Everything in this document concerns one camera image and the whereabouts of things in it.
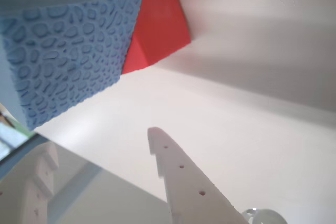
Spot red foam cube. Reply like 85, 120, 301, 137
114, 0, 192, 76

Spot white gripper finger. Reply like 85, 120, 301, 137
0, 142, 59, 224
146, 126, 249, 224

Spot blue foam cube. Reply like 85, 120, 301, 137
0, 0, 144, 132

